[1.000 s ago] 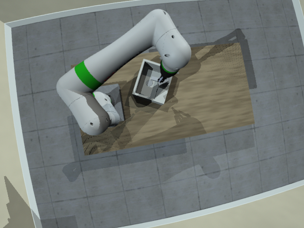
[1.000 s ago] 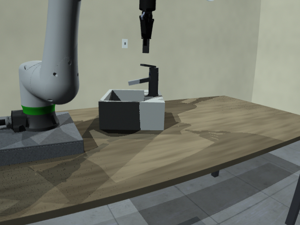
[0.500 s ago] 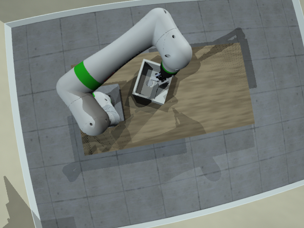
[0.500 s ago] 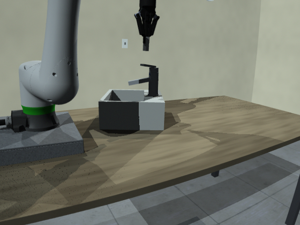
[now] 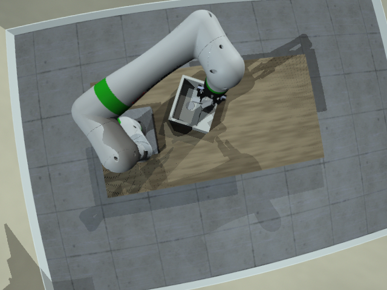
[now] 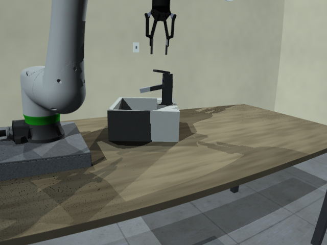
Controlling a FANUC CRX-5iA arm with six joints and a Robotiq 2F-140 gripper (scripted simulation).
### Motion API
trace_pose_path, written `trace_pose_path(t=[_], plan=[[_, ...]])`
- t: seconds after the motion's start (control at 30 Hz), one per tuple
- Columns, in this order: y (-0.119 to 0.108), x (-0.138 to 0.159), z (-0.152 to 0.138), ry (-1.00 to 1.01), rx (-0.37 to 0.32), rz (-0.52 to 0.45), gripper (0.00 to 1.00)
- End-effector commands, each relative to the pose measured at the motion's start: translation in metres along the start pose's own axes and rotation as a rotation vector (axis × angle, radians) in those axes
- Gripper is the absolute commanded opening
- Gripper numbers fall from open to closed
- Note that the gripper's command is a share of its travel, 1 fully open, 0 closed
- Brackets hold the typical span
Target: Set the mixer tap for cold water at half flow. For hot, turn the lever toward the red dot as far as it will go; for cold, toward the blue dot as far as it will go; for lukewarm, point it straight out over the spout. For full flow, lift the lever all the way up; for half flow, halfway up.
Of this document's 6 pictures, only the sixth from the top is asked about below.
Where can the black mixer tap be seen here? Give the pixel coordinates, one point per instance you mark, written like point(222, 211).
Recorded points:
point(166, 86)

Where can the dark grey square basin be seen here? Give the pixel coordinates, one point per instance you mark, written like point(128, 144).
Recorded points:
point(143, 119)

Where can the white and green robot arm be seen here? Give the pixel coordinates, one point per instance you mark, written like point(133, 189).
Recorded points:
point(59, 86)

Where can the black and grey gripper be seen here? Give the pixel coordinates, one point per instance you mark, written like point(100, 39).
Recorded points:
point(160, 12)

